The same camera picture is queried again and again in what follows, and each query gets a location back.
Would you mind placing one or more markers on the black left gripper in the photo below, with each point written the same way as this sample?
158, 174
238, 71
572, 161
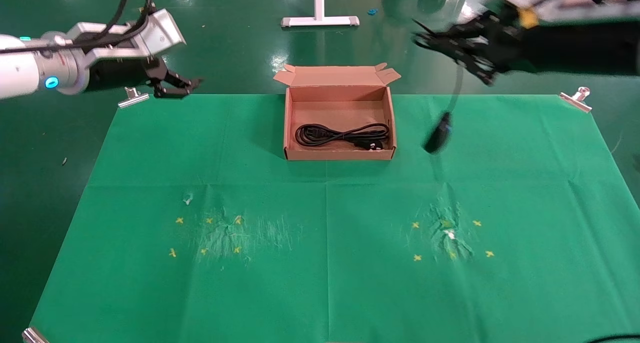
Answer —
120, 75

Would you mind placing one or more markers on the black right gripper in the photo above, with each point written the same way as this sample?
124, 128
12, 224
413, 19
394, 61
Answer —
575, 50

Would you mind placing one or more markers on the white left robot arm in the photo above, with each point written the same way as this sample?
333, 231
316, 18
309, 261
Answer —
20, 68

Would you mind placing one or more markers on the brown cardboard box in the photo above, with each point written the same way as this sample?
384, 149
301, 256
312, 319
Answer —
340, 155

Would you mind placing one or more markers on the metal binder clip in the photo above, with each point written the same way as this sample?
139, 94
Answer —
134, 98
576, 99
35, 336

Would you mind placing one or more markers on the white table leg stand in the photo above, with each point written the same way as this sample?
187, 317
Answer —
320, 20

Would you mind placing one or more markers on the green table cloth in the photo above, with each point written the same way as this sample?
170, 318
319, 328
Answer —
325, 258

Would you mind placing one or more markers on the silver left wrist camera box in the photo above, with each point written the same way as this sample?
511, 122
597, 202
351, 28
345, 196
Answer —
160, 30

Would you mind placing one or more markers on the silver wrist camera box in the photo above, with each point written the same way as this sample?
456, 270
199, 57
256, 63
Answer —
575, 10
160, 30

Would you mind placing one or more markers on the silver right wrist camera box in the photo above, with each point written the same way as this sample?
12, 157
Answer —
575, 10

